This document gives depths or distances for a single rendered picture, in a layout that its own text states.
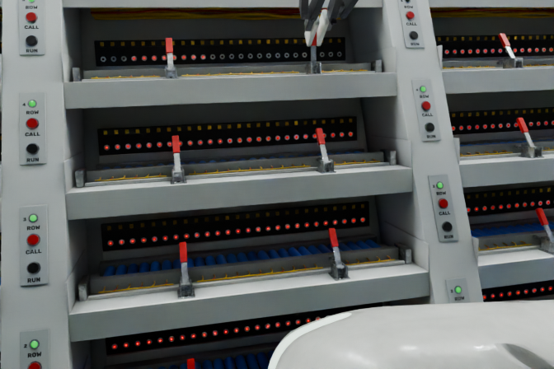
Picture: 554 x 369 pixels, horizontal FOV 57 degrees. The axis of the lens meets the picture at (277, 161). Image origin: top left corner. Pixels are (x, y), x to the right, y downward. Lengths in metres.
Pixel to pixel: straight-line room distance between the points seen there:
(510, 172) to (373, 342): 0.89
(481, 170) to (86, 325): 0.75
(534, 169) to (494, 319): 0.88
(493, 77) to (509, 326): 0.90
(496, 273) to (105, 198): 0.71
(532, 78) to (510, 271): 0.40
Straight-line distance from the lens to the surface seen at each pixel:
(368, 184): 0.94
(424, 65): 1.05
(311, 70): 0.97
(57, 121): 0.91
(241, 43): 1.13
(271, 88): 0.94
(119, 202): 0.87
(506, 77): 1.14
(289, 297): 0.88
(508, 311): 0.27
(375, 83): 1.00
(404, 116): 0.99
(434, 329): 0.23
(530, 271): 1.08
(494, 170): 1.06
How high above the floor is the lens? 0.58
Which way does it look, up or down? 12 degrees up
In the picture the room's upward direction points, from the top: 6 degrees counter-clockwise
